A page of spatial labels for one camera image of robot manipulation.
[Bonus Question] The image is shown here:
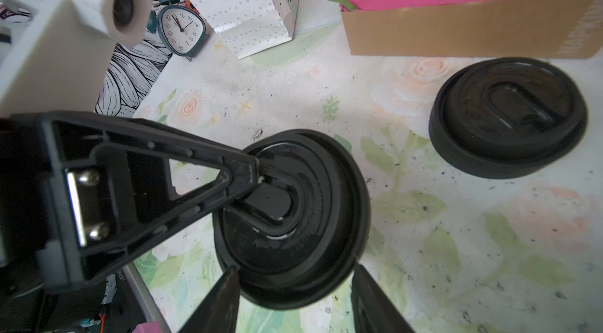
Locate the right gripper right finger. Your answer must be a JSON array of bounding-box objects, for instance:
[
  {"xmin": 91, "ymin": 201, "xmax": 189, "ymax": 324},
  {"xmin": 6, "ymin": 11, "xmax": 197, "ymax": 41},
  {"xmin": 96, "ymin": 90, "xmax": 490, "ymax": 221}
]
[{"xmin": 351, "ymin": 264, "xmax": 415, "ymax": 333}]

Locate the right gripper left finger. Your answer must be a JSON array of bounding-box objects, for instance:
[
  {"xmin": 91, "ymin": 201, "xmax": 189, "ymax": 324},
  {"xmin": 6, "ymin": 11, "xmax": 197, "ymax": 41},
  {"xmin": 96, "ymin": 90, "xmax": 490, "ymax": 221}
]
[{"xmin": 179, "ymin": 266, "xmax": 240, "ymax": 333}]

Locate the black plastic cup lid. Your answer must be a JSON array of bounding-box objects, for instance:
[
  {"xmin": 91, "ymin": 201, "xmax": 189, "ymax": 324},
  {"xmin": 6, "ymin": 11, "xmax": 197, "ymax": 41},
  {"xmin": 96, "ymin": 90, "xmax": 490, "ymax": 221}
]
[{"xmin": 212, "ymin": 129, "xmax": 371, "ymax": 310}]

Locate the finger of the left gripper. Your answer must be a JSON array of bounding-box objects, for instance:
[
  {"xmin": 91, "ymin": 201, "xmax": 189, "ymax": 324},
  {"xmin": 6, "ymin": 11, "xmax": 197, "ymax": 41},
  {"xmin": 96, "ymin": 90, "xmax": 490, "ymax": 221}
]
[{"xmin": 9, "ymin": 111, "xmax": 259, "ymax": 293}]

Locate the teal alarm clock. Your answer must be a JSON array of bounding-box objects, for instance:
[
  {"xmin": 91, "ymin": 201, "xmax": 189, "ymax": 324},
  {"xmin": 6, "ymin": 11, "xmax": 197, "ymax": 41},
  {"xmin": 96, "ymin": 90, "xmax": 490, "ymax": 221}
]
[{"xmin": 147, "ymin": 0, "xmax": 209, "ymax": 61}]

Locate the brown cardboard napkin tray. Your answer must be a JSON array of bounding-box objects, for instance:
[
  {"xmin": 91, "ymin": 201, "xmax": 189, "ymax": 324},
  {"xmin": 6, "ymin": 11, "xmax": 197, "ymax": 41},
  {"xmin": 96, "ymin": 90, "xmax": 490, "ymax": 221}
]
[{"xmin": 342, "ymin": 0, "xmax": 602, "ymax": 58}]

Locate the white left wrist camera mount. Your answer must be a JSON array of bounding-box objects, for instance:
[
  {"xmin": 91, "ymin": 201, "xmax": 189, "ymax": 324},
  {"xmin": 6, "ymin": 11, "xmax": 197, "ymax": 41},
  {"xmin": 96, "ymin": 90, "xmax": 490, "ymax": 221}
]
[{"xmin": 1, "ymin": 0, "xmax": 152, "ymax": 117}]

